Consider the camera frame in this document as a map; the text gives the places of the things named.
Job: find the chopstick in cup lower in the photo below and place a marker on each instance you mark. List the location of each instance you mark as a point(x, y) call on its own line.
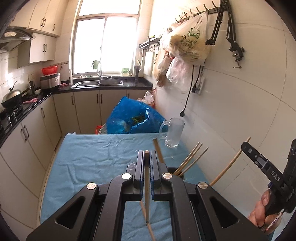
point(188, 166)

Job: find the kitchen window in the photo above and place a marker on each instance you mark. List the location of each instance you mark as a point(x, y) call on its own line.
point(105, 38)

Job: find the black wok with lid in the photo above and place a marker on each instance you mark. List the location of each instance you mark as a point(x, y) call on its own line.
point(13, 98)

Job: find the chopstick in cup upper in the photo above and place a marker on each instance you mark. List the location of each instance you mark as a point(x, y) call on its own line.
point(193, 151)

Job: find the range hood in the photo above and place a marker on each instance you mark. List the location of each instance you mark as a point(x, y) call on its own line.
point(13, 37)

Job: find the wall hook rail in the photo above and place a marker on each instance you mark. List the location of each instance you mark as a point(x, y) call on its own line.
point(195, 11)

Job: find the chopstick in cup middle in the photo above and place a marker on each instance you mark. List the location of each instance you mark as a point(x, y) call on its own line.
point(197, 150)

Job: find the steel kitchen sink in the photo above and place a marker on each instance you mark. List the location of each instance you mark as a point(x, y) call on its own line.
point(98, 83)

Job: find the upper wall cabinets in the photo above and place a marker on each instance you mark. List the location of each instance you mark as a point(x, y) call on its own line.
point(45, 17)

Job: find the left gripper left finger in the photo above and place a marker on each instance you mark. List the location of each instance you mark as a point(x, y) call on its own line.
point(135, 186)

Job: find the red plastic basin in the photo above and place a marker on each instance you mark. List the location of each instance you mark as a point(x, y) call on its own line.
point(50, 70)

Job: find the person's right hand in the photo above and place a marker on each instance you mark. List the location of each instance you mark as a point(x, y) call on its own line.
point(257, 216)

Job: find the silver rice cooker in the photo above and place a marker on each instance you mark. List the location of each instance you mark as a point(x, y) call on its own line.
point(50, 81)

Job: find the chopstick in cup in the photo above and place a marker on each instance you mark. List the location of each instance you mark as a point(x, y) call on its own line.
point(193, 151)
point(197, 150)
point(188, 166)

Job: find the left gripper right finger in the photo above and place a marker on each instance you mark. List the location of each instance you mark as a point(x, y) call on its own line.
point(159, 187)

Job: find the lower kitchen cabinets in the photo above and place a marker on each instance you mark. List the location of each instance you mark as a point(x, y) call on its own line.
point(27, 157)

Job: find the white printed plastic bag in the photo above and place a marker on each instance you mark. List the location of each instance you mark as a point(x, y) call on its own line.
point(187, 42)

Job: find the blue table cloth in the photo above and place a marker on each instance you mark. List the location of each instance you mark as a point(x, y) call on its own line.
point(82, 159)

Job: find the translucent hanging plastic bags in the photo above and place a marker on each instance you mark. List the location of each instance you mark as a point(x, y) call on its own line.
point(170, 71)

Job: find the blue plastic bag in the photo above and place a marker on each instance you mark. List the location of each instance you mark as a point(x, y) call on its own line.
point(133, 116)

